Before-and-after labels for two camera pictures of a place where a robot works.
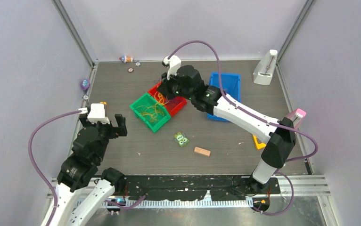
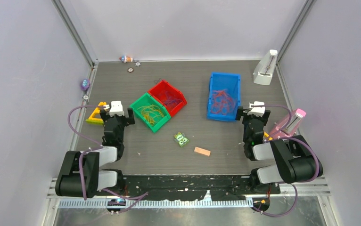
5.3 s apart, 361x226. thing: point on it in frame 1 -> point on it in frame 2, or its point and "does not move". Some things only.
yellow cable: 154,112 does not move
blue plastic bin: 232,85 does not move
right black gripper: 165,88 -> 264,119
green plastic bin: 153,114 does not move
